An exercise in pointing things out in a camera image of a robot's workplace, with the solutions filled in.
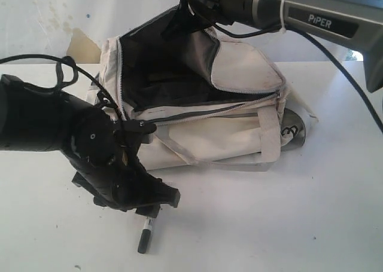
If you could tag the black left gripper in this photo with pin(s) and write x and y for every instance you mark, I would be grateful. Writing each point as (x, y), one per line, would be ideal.
(117, 179)

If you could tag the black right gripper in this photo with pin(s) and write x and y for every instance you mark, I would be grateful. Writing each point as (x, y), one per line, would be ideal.
(195, 15)

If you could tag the white marker with black cap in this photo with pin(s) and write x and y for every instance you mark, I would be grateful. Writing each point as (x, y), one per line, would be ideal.
(145, 235)

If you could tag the white canvas duffel bag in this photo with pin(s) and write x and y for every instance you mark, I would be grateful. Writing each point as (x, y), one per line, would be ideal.
(216, 102)

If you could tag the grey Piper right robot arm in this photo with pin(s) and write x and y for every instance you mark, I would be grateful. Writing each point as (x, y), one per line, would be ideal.
(354, 24)

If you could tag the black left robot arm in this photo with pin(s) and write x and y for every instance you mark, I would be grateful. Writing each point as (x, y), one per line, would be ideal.
(41, 120)

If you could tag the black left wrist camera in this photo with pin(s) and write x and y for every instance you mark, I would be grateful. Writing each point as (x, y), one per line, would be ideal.
(137, 132)

